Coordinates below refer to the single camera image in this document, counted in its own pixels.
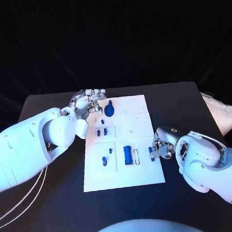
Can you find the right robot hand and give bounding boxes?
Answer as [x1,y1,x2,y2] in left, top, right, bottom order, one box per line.
[147,125,186,162]

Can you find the thin blue cylinder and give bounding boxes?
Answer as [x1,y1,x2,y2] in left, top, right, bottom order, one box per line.
[148,146,156,163]

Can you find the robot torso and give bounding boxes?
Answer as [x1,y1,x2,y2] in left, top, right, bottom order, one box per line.
[82,215,210,232]

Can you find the white cable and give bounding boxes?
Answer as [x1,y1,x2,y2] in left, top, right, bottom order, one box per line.
[0,166,51,230]
[188,129,227,151]
[0,169,47,222]

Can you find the blue gear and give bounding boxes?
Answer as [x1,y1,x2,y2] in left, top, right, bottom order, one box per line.
[103,104,116,118]

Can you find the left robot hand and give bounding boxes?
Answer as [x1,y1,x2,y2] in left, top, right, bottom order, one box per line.
[67,87,108,120]

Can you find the thick blue cylinder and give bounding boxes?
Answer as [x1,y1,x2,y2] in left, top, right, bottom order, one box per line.
[123,145,133,165]

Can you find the white task board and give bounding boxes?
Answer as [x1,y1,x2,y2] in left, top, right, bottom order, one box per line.
[77,93,167,193]

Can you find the white fabric bundle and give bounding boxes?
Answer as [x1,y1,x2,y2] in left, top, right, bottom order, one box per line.
[200,90,232,138]

